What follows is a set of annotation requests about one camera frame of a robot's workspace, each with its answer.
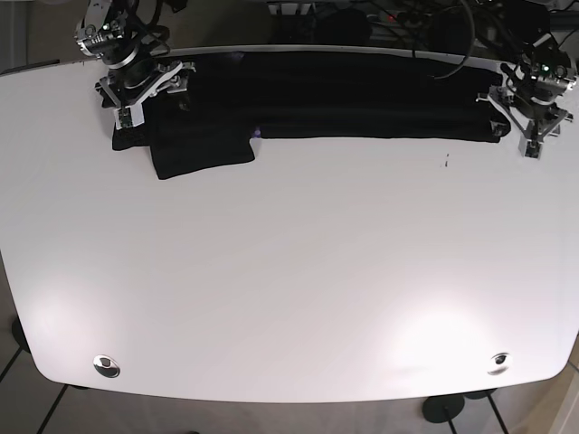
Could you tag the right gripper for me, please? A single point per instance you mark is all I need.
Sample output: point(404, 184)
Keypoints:
point(127, 46)

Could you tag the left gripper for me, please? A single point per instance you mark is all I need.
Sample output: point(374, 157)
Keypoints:
point(528, 97)

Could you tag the black printed T-shirt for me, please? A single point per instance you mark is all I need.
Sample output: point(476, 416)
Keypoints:
point(233, 97)

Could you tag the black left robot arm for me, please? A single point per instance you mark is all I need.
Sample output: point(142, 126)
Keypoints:
point(510, 28)

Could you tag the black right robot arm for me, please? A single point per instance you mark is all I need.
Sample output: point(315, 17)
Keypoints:
point(101, 9)

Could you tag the right silver table grommet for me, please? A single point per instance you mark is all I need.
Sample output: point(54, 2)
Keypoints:
point(499, 363)

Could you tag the silver table grommet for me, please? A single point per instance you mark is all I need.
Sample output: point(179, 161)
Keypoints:
point(499, 363)
point(106, 366)

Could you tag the left silver table grommet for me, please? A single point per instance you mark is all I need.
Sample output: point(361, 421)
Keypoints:
point(106, 366)

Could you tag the black round stand base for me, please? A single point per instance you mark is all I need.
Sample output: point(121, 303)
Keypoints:
point(442, 409)

